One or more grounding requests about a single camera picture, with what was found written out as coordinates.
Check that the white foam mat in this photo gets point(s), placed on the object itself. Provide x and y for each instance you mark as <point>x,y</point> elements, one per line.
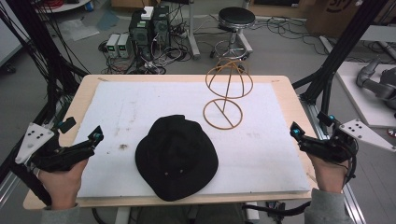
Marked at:
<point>130,102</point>

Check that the grey bench power supply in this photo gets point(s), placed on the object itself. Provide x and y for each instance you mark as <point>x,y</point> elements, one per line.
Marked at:
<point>112,45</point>
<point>124,45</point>

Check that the white table leg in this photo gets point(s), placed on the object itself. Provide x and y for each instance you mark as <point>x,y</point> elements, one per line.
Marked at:
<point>122,216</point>

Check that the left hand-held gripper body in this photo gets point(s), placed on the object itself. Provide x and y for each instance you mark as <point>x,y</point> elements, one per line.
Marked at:
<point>62,157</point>

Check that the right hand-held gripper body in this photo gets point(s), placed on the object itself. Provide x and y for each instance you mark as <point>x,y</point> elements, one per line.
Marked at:
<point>330,151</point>

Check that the brown cardboard box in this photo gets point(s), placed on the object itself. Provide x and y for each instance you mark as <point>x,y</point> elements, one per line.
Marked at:
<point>330,15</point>

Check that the black computer tower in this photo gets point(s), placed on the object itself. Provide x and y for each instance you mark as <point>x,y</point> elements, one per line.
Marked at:
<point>140,34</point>
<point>161,26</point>

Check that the black bucket hat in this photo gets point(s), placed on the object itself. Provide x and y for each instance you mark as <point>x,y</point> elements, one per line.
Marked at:
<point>176,158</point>

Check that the black metal frame stand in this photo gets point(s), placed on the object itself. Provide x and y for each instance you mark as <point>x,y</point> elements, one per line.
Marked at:
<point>339,53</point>
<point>46,56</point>

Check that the person's left hand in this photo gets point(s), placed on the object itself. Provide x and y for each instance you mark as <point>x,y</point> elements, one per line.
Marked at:
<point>63,186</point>

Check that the small white box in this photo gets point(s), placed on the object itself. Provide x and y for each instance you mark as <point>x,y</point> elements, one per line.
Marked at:
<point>147,13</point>

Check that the person's right hand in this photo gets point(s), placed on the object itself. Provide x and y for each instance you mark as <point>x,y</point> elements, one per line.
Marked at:
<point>328,177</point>

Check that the white platform board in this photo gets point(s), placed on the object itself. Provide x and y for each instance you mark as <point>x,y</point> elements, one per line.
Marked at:
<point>358,99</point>

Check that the black round stool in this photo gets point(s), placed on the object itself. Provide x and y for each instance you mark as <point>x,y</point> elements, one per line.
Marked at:
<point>236,16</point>

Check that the person's legs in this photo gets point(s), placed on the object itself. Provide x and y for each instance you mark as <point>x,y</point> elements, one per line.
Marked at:
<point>186,215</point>

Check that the aluminium rail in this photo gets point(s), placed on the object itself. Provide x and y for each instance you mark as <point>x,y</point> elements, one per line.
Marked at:
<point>314,121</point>

